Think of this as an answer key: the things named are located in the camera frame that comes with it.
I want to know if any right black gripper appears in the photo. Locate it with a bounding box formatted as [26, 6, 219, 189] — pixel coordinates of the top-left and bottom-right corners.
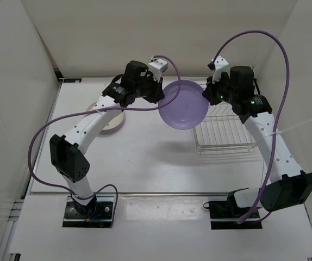
[203, 73, 238, 107]

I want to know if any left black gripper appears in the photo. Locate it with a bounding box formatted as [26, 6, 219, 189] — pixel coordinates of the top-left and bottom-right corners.
[134, 72, 165, 104]

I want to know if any white plastic plate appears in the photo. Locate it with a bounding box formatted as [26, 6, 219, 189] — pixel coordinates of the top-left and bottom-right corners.
[84, 100, 125, 134]

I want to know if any pink plastic plate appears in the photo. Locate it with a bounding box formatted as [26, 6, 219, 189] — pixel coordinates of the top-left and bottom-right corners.
[99, 120, 124, 135]

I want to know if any purple plastic plate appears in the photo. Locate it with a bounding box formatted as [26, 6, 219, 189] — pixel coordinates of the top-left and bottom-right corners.
[158, 79, 209, 130]

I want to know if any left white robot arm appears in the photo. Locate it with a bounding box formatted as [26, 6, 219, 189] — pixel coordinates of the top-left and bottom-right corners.
[49, 59, 168, 218]

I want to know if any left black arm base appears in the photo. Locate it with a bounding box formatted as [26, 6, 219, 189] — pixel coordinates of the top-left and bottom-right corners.
[62, 196, 118, 228]

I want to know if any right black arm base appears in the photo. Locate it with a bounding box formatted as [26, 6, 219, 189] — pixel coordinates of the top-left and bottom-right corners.
[203, 200, 263, 230]

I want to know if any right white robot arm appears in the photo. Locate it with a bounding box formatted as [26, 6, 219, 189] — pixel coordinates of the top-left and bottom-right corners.
[203, 66, 312, 219]

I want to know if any white zip tie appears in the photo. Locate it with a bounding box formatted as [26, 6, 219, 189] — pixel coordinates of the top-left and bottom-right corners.
[256, 114, 312, 142]

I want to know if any black label sticker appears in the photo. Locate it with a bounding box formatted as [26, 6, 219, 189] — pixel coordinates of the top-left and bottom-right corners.
[63, 78, 82, 83]

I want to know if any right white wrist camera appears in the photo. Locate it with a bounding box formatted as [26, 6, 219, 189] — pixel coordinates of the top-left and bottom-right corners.
[208, 55, 229, 83]

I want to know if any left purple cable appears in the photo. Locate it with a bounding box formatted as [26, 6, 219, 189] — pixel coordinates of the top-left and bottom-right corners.
[28, 55, 184, 228]

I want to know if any purple cable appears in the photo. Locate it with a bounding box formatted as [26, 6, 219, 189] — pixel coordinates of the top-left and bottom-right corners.
[209, 29, 290, 225]
[28, 55, 184, 228]

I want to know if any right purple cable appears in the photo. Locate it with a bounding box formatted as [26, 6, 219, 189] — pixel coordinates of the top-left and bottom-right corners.
[209, 29, 290, 225]

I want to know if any metal wire dish rack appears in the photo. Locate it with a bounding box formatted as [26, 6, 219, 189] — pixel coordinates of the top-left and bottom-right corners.
[193, 103, 255, 155]

